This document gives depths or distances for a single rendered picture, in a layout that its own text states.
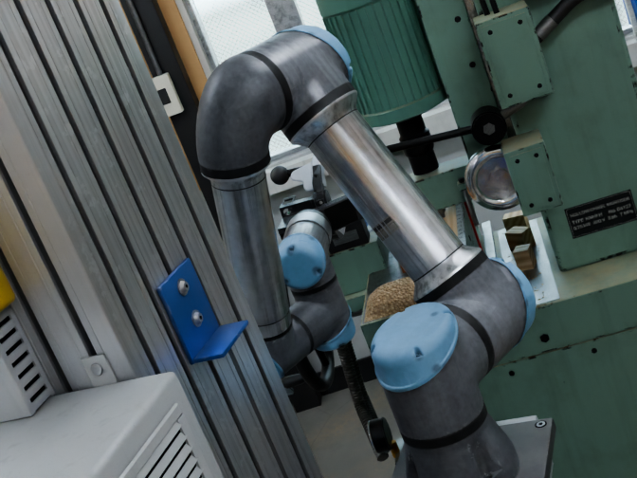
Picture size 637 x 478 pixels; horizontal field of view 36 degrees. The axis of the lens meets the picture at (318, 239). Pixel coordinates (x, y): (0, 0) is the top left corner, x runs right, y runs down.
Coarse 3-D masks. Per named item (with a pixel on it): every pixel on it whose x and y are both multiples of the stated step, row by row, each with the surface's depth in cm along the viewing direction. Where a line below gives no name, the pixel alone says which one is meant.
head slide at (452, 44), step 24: (432, 0) 172; (456, 0) 172; (432, 24) 173; (456, 24) 173; (432, 48) 175; (456, 48) 174; (456, 72) 176; (480, 72) 176; (456, 96) 177; (480, 96) 177; (456, 120) 179; (480, 144) 180
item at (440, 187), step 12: (444, 168) 188; (456, 168) 186; (420, 180) 187; (432, 180) 187; (444, 180) 187; (456, 180) 187; (432, 192) 188; (444, 192) 188; (456, 192) 187; (432, 204) 189; (444, 204) 188; (456, 204) 188
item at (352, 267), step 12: (372, 240) 189; (348, 252) 189; (360, 252) 189; (372, 252) 189; (384, 252) 192; (336, 264) 190; (348, 264) 190; (360, 264) 190; (372, 264) 190; (384, 264) 189; (348, 276) 191; (360, 276) 191; (348, 288) 192; (360, 288) 192
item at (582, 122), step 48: (528, 0) 166; (576, 48) 168; (624, 48) 168; (576, 96) 171; (624, 96) 170; (576, 144) 174; (624, 144) 173; (576, 192) 177; (576, 240) 180; (624, 240) 179
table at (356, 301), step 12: (396, 264) 190; (372, 276) 188; (384, 276) 186; (396, 276) 184; (408, 276) 182; (372, 288) 183; (348, 300) 191; (360, 300) 190; (360, 324) 170; (372, 324) 169; (372, 336) 169
